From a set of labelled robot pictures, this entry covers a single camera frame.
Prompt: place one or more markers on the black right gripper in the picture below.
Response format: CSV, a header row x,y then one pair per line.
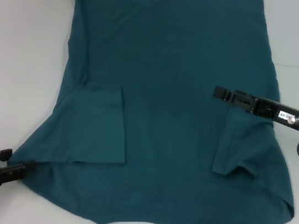
x,y
282,115

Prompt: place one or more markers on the teal blue shirt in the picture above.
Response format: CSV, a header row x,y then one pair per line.
x,y
174,51

